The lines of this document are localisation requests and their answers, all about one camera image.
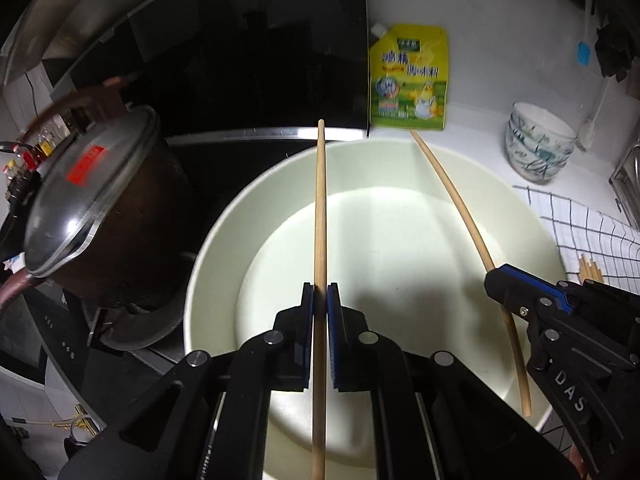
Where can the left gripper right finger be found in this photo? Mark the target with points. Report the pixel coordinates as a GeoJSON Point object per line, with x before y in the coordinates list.
{"type": "Point", "coordinates": [363, 360]}

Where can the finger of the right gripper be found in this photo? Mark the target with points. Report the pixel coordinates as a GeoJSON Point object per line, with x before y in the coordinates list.
{"type": "Point", "coordinates": [520, 292]}

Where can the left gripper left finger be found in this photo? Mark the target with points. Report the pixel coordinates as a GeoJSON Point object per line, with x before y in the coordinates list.
{"type": "Point", "coordinates": [277, 360]}

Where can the wooden chopstick on cloth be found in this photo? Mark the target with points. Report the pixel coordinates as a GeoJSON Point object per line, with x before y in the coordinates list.
{"type": "Point", "coordinates": [589, 270]}

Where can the checkered white cloth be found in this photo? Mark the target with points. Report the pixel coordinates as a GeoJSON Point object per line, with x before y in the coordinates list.
{"type": "Point", "coordinates": [582, 233]}

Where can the white round plate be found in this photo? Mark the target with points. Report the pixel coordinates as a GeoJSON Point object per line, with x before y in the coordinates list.
{"type": "Point", "coordinates": [399, 252]}

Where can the steel dish rack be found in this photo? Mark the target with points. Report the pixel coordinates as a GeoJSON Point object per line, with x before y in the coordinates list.
{"type": "Point", "coordinates": [625, 181]}

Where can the top floral bowl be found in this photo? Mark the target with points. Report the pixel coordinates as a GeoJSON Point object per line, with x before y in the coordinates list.
{"type": "Point", "coordinates": [538, 143]}

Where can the white hanging brush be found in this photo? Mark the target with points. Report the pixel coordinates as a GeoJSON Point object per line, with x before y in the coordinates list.
{"type": "Point", "coordinates": [587, 131]}

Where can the dark pot with glass lid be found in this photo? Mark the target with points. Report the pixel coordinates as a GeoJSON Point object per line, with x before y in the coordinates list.
{"type": "Point", "coordinates": [103, 218]}

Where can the yellow seasoning pouch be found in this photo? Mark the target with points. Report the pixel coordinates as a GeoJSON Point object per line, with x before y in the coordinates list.
{"type": "Point", "coordinates": [409, 74]}

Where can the black hanging cloth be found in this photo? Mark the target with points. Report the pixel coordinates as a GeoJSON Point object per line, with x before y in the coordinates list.
{"type": "Point", "coordinates": [617, 44]}

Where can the black range hood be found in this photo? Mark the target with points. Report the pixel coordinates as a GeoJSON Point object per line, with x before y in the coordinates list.
{"type": "Point", "coordinates": [202, 65]}

